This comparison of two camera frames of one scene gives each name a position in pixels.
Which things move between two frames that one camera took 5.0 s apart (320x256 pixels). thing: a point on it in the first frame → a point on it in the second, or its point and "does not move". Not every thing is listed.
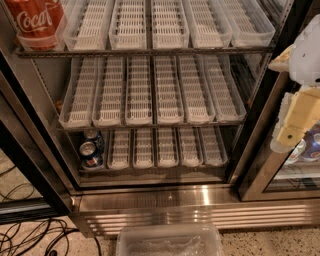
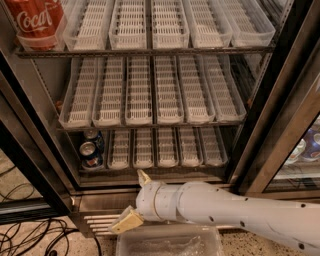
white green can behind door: [297, 152] does not move
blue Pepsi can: [92, 157] does not move
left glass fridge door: [32, 188] does not move
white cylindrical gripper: [306, 63] → [145, 200]
